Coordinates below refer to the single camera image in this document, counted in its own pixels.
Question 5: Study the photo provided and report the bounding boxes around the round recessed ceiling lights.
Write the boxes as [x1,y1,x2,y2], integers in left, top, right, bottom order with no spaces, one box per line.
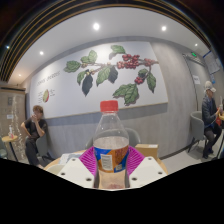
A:
[4,22,201,56]

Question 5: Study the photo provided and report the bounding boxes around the coffee plant wall mural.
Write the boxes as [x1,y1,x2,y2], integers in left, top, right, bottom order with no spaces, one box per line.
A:
[29,40,169,120]

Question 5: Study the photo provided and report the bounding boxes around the small cardboard box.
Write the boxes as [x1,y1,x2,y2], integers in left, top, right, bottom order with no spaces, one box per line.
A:
[134,143,159,161]

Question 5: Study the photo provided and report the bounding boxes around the small round wooden side table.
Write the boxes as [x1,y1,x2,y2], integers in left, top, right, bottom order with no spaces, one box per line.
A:
[0,134,19,163]

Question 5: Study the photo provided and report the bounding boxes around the framed wall notice board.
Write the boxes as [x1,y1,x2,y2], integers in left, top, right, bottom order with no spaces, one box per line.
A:
[203,51,223,75]

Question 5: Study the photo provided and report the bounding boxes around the person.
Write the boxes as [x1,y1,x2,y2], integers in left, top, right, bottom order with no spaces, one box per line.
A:
[20,104,49,167]
[201,80,224,160]

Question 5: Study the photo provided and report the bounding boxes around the clear red-capped drink bottle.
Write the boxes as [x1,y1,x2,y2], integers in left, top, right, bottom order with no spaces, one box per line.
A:
[92,100,130,190]

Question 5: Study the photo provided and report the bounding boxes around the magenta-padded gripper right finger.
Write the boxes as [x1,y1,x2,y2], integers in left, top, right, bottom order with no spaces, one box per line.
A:
[125,145,168,189]

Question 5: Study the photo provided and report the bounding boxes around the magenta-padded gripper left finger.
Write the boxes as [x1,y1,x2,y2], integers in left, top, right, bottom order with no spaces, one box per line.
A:
[56,146,100,190]

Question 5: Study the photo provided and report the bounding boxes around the small white wall sign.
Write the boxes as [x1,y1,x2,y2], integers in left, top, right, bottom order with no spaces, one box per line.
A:
[192,74,202,85]

